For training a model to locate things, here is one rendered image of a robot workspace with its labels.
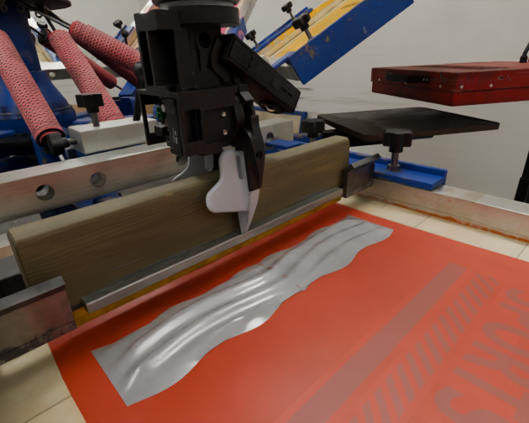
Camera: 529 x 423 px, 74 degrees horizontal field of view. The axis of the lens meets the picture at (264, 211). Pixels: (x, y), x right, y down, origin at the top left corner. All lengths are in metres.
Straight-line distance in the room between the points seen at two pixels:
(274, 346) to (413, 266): 0.19
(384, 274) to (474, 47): 2.02
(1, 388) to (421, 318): 0.34
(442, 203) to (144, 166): 0.43
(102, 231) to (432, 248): 0.36
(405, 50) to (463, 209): 2.01
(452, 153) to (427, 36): 0.68
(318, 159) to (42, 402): 0.37
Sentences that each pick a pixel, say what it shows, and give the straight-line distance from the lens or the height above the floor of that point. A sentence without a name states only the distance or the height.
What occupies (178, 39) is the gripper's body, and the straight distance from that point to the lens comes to 0.32.
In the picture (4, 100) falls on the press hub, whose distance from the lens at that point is 1.12.
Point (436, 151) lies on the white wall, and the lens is 2.45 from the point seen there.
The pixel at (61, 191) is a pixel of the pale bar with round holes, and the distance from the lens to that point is 0.55.
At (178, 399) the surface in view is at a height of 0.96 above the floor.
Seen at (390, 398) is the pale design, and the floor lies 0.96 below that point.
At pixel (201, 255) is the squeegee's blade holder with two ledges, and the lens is 0.36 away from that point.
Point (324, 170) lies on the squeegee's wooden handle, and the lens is 0.48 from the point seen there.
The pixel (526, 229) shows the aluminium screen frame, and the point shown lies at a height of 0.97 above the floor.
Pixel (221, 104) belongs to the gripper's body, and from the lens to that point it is 0.32.
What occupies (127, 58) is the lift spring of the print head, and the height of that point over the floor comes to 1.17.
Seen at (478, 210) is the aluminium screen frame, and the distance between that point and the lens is 0.52.
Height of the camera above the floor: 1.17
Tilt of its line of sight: 24 degrees down
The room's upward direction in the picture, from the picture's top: 2 degrees counter-clockwise
